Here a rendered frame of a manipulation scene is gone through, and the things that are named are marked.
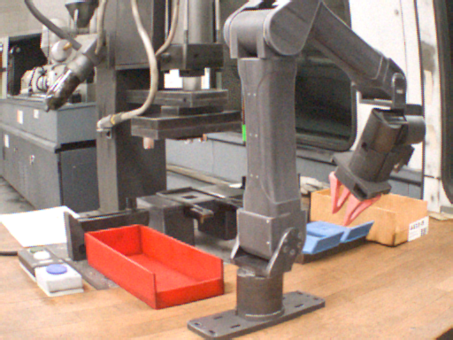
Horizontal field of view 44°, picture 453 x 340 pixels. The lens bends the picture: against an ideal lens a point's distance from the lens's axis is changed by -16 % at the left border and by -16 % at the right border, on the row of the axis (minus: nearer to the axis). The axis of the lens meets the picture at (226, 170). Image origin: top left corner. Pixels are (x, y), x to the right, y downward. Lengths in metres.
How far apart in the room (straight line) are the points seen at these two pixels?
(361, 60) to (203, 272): 0.40
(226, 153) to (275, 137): 1.49
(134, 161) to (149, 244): 0.33
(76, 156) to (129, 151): 2.93
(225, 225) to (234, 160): 1.01
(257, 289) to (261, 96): 0.24
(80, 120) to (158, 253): 3.25
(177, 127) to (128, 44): 0.25
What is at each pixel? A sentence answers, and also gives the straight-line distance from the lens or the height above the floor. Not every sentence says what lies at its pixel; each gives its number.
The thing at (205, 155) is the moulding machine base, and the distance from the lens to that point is 2.40.
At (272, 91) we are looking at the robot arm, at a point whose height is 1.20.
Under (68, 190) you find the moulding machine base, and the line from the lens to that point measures 4.35.
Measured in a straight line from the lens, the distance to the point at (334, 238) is 1.11.
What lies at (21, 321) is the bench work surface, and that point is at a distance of 0.88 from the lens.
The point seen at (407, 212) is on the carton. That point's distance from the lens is 1.30.
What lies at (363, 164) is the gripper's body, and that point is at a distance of 0.99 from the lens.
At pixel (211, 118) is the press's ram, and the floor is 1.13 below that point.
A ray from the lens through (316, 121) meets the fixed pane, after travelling 1.92.
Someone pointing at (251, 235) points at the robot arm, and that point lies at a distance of 0.83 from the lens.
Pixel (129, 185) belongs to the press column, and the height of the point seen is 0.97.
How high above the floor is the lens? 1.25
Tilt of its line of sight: 10 degrees down
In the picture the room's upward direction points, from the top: 1 degrees counter-clockwise
